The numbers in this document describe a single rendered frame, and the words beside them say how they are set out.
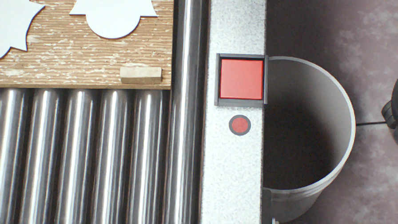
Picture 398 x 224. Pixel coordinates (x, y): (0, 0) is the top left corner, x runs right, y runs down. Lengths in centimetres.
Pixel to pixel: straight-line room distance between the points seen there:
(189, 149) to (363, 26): 119
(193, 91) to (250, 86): 8
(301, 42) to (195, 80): 107
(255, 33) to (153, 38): 15
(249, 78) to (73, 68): 25
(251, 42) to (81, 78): 25
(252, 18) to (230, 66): 9
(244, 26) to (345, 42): 104
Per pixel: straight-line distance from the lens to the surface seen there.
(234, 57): 129
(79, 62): 130
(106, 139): 127
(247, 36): 132
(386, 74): 233
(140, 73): 125
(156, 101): 128
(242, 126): 127
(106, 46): 130
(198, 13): 134
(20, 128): 130
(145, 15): 131
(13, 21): 133
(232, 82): 128
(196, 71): 130
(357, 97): 229
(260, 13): 134
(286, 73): 197
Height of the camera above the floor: 211
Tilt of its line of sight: 70 degrees down
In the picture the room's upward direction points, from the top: 3 degrees counter-clockwise
